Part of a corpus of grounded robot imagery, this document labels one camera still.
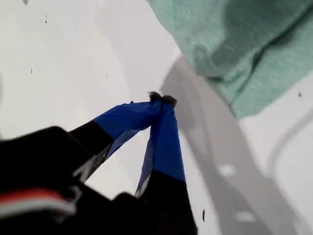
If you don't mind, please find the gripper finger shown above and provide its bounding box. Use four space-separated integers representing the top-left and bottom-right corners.
69 91 164 184
134 94 198 235

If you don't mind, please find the pale green T-shirt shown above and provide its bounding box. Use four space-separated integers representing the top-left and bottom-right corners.
146 0 313 120

